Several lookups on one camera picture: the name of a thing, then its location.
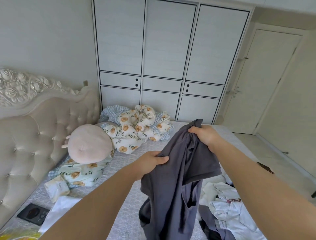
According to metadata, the white printed t-shirt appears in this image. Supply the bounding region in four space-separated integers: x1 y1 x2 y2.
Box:
199 174 268 240

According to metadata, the white packet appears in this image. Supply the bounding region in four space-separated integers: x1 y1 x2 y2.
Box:
44 175 71 203

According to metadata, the white garment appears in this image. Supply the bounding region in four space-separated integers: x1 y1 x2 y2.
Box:
39 195 82 234

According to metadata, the floral pillow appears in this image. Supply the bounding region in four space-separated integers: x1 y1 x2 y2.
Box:
48 148 117 189

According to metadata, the floral bunched quilt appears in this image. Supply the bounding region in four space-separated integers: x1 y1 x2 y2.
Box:
100 104 130 124

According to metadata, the black phone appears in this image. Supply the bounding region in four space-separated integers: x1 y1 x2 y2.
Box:
17 203 50 226

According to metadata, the yellow packet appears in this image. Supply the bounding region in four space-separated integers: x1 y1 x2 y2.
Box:
0 225 42 240

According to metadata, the person's left hand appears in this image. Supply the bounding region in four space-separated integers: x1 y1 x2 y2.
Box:
131 151 170 180

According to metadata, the person's right forearm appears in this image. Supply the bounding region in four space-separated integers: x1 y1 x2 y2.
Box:
210 138 316 240

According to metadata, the white wardrobe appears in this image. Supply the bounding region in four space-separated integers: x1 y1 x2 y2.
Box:
91 0 255 125

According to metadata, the person's left forearm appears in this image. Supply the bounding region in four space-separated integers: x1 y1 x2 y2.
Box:
39 165 144 240

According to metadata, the dark purple patterned garment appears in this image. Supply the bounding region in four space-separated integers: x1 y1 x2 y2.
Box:
257 162 275 175

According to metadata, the bed with grey patterned sheet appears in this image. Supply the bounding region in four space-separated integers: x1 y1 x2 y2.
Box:
0 121 277 240

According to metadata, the beige tufted headboard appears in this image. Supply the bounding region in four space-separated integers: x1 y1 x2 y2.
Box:
0 68 102 229

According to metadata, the pink plush pillow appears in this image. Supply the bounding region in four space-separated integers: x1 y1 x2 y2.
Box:
61 124 115 165

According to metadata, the white door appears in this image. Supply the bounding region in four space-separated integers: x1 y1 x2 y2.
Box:
219 22 308 137

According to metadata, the person's right hand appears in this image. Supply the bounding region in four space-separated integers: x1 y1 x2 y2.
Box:
188 125 224 153

